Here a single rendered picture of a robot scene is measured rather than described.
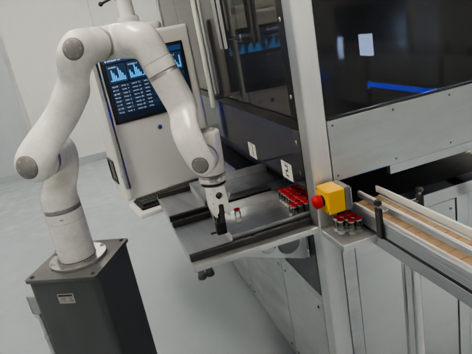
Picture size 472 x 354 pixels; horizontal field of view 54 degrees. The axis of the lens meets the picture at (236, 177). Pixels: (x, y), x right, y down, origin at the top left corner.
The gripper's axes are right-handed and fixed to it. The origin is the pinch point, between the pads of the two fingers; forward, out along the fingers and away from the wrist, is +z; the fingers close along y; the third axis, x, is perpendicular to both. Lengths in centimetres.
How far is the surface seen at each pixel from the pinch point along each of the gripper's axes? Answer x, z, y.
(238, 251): -1.7, 4.1, -10.6
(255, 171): -31, 3, 53
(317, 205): -24.2, -8.2, -19.8
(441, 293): -73, 42, -13
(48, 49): 71, -57, 545
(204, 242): 5.6, 4.5, 1.9
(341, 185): -32.0, -12.1, -19.6
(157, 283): 17, 95, 144
